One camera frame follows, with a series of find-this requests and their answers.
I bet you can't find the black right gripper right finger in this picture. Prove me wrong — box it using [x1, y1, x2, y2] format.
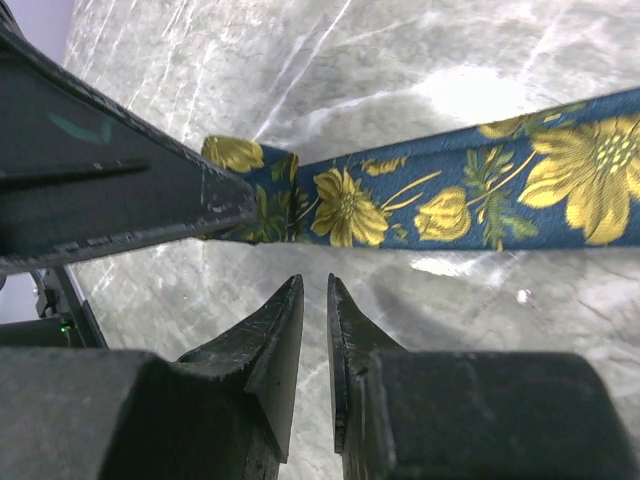
[327, 276, 638, 479]

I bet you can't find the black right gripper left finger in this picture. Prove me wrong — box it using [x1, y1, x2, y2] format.
[1, 275, 304, 479]

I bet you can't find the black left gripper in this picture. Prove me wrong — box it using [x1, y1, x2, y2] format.
[1, 8, 256, 349]

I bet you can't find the blue floral yellow tie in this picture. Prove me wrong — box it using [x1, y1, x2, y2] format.
[201, 90, 639, 251]

